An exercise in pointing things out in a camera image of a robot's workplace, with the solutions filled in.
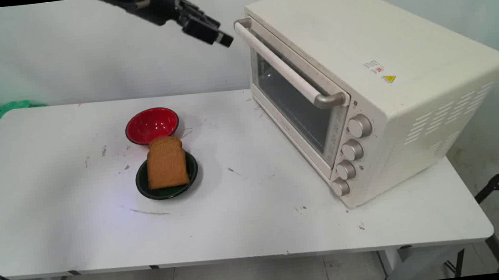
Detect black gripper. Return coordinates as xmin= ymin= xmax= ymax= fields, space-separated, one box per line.
xmin=124 ymin=0 xmax=236 ymax=57

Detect red bowl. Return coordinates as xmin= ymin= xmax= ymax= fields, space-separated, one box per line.
xmin=123 ymin=105 xmax=182 ymax=147

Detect white red label sticker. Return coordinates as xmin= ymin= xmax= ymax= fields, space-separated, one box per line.
xmin=363 ymin=59 xmax=385 ymax=76

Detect black tripod stand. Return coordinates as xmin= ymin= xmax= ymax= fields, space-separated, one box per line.
xmin=442 ymin=147 xmax=499 ymax=278

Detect large silver oven knob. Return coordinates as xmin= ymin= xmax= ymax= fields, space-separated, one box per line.
xmin=347 ymin=113 xmax=374 ymax=140

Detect cream toaster oven body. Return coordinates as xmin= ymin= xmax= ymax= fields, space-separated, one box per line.
xmin=243 ymin=0 xmax=499 ymax=217

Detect dark green plate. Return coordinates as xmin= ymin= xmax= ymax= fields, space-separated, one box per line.
xmin=133 ymin=149 xmax=201 ymax=202

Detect glass oven door with handle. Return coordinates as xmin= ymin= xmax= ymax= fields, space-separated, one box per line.
xmin=233 ymin=9 xmax=358 ymax=189

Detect brown bread slice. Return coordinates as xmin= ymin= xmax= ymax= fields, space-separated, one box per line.
xmin=144 ymin=134 xmax=190 ymax=190

